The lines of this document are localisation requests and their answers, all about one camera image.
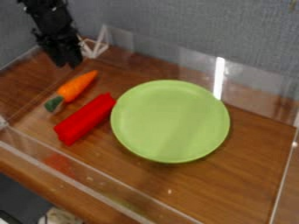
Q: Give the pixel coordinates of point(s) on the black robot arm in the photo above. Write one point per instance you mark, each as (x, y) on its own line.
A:
(50, 17)

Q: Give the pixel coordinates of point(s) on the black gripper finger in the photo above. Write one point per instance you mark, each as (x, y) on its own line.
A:
(75, 57)
(56, 56)

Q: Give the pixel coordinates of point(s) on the light green plate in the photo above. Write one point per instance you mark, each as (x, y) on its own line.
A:
(169, 121)

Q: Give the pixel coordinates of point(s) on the clear acrylic corner bracket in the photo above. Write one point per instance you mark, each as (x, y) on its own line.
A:
(92, 47)

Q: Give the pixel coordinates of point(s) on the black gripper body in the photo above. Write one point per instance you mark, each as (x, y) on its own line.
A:
(65, 37)

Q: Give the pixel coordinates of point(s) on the orange toy carrot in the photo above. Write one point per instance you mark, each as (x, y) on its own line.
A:
(71, 90)

